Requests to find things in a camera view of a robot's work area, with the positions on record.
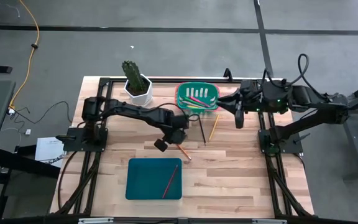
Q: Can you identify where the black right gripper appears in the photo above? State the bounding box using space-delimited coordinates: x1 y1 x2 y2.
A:
218 80 264 129

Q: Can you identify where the bright pink pen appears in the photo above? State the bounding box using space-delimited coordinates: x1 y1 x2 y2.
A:
190 95 211 108

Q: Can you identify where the black aluminium table frame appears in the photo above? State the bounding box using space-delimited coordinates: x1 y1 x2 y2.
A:
50 77 315 217

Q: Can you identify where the green basket with red rim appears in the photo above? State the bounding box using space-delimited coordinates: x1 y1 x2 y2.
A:
175 82 222 112

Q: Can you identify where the black stand frame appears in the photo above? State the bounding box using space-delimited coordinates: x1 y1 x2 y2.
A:
0 146 62 220

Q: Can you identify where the orange pencil with eraser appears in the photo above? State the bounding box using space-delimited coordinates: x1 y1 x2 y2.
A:
176 144 192 161

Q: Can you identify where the red pencil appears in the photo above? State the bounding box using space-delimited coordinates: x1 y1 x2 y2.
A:
162 164 179 199

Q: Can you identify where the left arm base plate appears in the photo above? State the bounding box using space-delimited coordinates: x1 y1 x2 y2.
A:
56 126 109 152

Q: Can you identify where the black pencil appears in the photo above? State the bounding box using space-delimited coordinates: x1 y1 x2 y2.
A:
198 115 207 147

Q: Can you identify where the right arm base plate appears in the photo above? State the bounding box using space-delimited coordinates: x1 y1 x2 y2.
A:
258 128 304 155

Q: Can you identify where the green pen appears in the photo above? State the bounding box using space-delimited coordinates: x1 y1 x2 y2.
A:
183 96 206 109

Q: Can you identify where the silver bracket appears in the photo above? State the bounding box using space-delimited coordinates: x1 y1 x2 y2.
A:
78 217 114 224
252 218 288 224

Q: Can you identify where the white hexagonal plant pot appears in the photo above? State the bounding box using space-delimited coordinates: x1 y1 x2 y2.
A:
123 73 154 108

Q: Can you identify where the teal plastic tray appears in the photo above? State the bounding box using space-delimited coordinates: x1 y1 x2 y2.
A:
125 157 183 200

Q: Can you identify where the yellow floor cable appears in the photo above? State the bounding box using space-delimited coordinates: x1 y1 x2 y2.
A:
9 0 40 110

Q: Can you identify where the yellow pencil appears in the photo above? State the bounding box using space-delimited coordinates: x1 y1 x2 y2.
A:
208 114 220 141

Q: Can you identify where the white paper sheet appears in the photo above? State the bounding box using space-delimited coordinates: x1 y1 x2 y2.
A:
35 137 65 168

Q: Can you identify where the green cactus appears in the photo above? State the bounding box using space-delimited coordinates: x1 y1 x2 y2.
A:
121 60 149 96

